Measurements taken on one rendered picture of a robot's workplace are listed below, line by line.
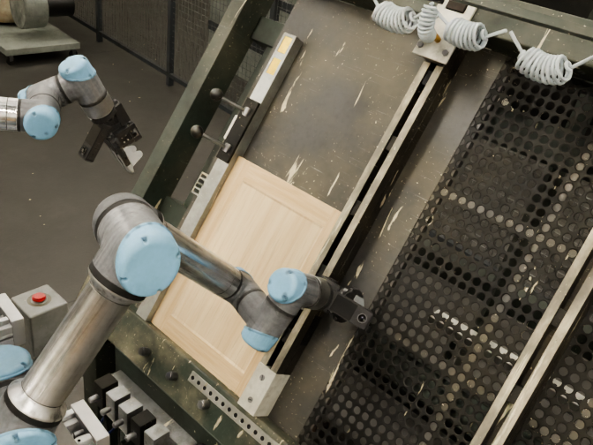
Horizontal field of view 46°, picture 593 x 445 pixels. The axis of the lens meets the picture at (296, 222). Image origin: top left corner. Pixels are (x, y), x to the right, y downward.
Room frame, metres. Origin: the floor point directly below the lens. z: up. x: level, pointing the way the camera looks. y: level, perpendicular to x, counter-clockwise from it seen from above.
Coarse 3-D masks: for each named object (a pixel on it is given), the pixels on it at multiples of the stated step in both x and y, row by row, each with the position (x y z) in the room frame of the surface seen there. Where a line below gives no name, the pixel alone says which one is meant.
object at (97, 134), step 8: (96, 128) 1.63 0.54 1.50; (104, 128) 1.62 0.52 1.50; (88, 136) 1.63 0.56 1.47; (96, 136) 1.61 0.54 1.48; (104, 136) 1.62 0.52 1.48; (88, 144) 1.61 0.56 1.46; (96, 144) 1.61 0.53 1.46; (80, 152) 1.61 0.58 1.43; (88, 152) 1.59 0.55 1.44; (96, 152) 1.61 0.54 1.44; (88, 160) 1.59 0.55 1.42
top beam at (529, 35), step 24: (360, 0) 1.96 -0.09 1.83; (384, 0) 1.87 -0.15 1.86; (408, 0) 1.84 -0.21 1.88; (504, 0) 1.71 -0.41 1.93; (504, 24) 1.66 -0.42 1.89; (528, 24) 1.64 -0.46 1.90; (504, 48) 1.68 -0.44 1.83; (528, 48) 1.60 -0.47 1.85; (552, 48) 1.57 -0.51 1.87; (576, 48) 1.54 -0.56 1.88; (576, 72) 1.57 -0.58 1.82
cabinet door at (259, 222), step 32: (224, 192) 1.80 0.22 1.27; (256, 192) 1.76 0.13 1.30; (288, 192) 1.71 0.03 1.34; (224, 224) 1.74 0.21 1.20; (256, 224) 1.69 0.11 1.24; (288, 224) 1.65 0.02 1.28; (320, 224) 1.61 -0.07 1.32; (224, 256) 1.67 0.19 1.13; (256, 256) 1.63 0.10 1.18; (288, 256) 1.59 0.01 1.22; (192, 288) 1.65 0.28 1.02; (160, 320) 1.62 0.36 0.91; (192, 320) 1.58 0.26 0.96; (224, 320) 1.54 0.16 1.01; (192, 352) 1.51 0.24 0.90; (224, 352) 1.47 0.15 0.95; (256, 352) 1.44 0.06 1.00
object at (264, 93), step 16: (288, 48) 2.00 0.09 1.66; (288, 64) 2.00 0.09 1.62; (272, 80) 1.95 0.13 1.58; (256, 96) 1.94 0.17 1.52; (272, 96) 1.96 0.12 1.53; (256, 112) 1.91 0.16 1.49; (256, 128) 1.91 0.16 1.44; (240, 144) 1.87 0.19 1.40; (208, 176) 1.84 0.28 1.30; (224, 176) 1.83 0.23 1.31; (208, 192) 1.81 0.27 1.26; (192, 208) 1.79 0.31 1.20; (208, 208) 1.79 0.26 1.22; (192, 224) 1.76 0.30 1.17; (144, 304) 1.66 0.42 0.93
